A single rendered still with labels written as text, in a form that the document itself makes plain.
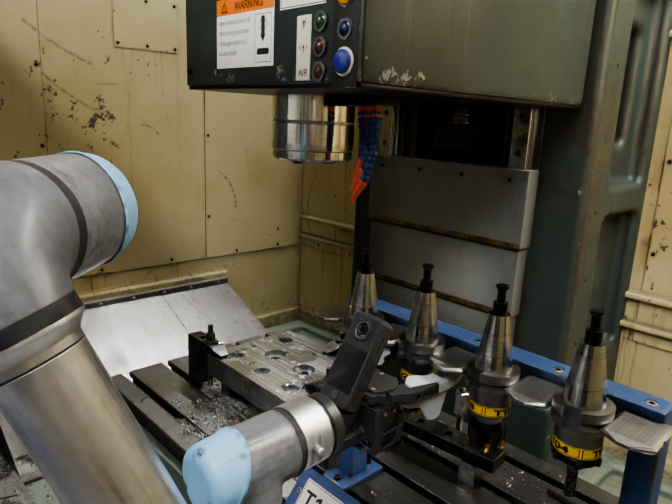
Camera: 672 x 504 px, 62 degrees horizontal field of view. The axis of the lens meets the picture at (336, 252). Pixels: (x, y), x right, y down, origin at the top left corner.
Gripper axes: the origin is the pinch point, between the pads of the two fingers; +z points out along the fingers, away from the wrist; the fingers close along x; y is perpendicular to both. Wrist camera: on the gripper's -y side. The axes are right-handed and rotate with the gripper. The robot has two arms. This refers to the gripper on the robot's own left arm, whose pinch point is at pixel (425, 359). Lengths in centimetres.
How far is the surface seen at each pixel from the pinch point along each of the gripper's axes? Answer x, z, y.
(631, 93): -12, 91, -38
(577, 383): 21.7, -2.7, -6.0
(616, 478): 0, 89, 63
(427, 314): 1.2, -1.9, -7.4
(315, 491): -12.6, -8.9, 23.9
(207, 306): -132, 42, 40
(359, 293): -10.6, -2.5, -7.3
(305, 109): -36.6, 8.9, -32.8
